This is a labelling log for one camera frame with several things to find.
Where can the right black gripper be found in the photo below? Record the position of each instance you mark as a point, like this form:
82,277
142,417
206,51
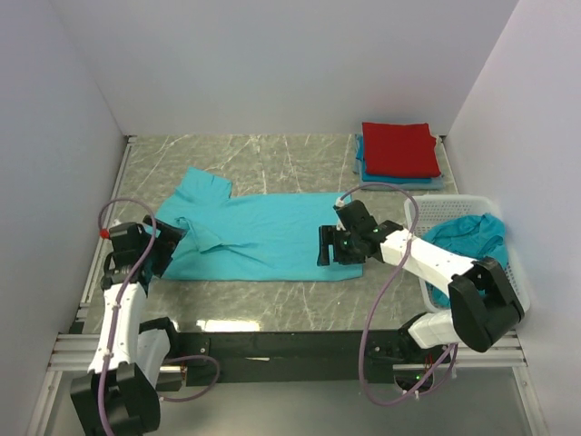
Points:
329,235

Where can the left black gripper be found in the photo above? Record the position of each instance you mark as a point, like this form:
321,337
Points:
167,242

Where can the light blue t-shirt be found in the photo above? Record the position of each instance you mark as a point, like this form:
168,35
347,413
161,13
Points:
258,238

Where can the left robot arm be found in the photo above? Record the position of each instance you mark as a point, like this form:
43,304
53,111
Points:
117,395

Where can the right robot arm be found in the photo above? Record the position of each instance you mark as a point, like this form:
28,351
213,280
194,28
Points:
483,303

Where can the red folded t-shirt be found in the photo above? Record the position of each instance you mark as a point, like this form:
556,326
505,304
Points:
400,150

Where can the white plastic basket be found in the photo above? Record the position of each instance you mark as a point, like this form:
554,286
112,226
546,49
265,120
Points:
434,209

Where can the grey-blue folded t-shirt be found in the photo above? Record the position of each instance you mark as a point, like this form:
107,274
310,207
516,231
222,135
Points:
437,185

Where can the black base beam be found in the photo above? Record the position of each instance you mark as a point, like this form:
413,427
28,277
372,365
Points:
324,356

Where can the teal t-shirt in basket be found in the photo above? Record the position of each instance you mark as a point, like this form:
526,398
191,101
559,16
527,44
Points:
473,236

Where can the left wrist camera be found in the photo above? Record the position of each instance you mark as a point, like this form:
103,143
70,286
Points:
105,232

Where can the aluminium rail frame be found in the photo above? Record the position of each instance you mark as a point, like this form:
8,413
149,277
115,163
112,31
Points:
73,352

